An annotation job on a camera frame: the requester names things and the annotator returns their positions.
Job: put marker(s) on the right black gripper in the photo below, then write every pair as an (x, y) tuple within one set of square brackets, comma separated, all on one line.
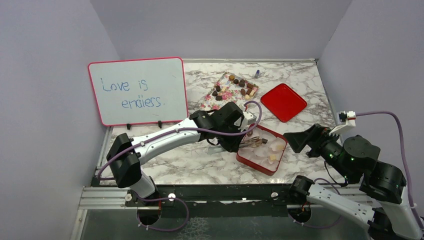
[(316, 134)]

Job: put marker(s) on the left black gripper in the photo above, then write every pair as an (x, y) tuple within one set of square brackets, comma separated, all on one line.
[(231, 146)]

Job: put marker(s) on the white square chocolate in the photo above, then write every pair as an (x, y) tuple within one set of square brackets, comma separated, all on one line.
[(272, 158), (280, 148)]

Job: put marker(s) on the metal serving tongs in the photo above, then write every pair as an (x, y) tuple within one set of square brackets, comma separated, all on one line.
[(253, 142)]

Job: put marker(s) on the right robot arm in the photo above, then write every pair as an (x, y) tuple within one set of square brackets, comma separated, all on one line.
[(386, 184)]

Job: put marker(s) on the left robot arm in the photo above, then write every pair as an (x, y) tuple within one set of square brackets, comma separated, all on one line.
[(127, 155)]

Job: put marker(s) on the red chocolate box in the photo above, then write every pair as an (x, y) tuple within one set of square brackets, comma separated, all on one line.
[(258, 158)]

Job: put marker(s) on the floral rectangular tray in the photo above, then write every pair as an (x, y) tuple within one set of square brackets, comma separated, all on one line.
[(229, 88)]

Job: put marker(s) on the red tin lid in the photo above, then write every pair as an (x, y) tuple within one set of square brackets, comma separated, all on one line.
[(283, 102)]

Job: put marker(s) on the blue marker cap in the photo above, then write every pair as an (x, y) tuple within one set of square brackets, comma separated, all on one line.
[(257, 73)]

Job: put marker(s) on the pink framed whiteboard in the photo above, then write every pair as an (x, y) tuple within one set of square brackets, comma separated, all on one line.
[(139, 91)]

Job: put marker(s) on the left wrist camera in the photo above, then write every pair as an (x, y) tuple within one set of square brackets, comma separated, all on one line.
[(248, 119)]

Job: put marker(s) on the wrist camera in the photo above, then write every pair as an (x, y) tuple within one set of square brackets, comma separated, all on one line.
[(347, 122), (248, 119)]

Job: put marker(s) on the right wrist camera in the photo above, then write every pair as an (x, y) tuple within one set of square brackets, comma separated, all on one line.
[(347, 122)]

